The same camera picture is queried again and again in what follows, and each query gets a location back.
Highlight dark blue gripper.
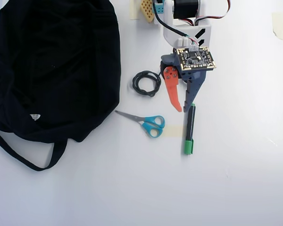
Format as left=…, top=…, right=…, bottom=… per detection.
left=160, top=53, right=207, bottom=113

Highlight black cable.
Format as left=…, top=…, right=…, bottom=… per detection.
left=132, top=70, right=163, bottom=97

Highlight black fabric bag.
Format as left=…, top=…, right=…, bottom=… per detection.
left=0, top=0, right=122, bottom=172

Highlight green black marker pen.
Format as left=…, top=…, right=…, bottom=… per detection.
left=183, top=103, right=196, bottom=155

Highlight small masking tape strip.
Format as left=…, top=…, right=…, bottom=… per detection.
left=164, top=124, right=185, bottom=138

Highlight yellow perforated block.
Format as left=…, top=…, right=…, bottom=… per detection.
left=140, top=0, right=155, bottom=24

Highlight masking tape piece beside base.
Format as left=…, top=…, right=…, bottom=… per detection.
left=129, top=0, right=142, bottom=20

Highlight long masking tape piece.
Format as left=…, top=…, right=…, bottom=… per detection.
left=271, top=12, right=283, bottom=40

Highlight camera circuit board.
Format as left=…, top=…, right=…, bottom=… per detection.
left=175, top=46, right=217, bottom=72

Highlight blue handled scissors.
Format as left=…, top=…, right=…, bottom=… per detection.
left=115, top=110, right=166, bottom=139

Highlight black camera wire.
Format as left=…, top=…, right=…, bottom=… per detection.
left=152, top=0, right=191, bottom=40

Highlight red white black servo wires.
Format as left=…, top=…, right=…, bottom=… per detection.
left=183, top=0, right=232, bottom=26

